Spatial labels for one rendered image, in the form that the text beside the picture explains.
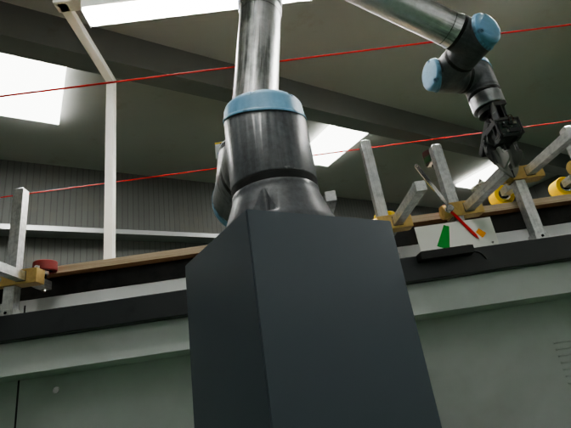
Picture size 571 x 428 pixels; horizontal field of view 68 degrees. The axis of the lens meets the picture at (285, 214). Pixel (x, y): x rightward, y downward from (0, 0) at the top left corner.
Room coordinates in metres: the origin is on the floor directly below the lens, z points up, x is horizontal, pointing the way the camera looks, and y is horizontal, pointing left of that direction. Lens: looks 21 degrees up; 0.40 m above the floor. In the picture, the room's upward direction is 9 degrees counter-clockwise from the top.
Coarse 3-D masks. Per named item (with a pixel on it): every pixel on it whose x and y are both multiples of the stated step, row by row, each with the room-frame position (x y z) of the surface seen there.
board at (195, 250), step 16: (496, 208) 1.54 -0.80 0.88; (512, 208) 1.54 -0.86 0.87; (416, 224) 1.56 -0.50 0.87; (128, 256) 1.48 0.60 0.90; (144, 256) 1.49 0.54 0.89; (160, 256) 1.49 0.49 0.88; (176, 256) 1.50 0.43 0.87; (192, 256) 1.53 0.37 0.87; (64, 272) 1.48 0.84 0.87; (80, 272) 1.51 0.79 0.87
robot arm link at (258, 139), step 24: (240, 96) 0.59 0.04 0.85; (264, 96) 0.59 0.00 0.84; (288, 96) 0.60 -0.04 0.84; (240, 120) 0.59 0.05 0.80; (264, 120) 0.58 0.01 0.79; (288, 120) 0.60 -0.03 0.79; (240, 144) 0.60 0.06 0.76; (264, 144) 0.58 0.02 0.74; (288, 144) 0.59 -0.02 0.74; (240, 168) 0.60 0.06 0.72; (264, 168) 0.58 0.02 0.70; (312, 168) 0.63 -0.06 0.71
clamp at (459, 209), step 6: (450, 204) 1.35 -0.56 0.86; (456, 204) 1.35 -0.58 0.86; (462, 204) 1.35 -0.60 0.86; (444, 210) 1.35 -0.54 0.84; (456, 210) 1.35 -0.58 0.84; (462, 210) 1.35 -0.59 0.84; (474, 210) 1.35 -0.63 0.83; (480, 210) 1.36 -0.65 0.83; (444, 216) 1.36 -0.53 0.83; (450, 216) 1.36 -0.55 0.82; (468, 216) 1.38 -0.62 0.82; (474, 216) 1.39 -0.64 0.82
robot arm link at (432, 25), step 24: (360, 0) 0.80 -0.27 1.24; (384, 0) 0.79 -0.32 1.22; (408, 0) 0.79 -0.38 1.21; (432, 0) 0.81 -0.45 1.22; (408, 24) 0.84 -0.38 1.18; (432, 24) 0.83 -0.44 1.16; (456, 24) 0.83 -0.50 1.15; (480, 24) 0.83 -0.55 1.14; (456, 48) 0.88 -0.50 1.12; (480, 48) 0.87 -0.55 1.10
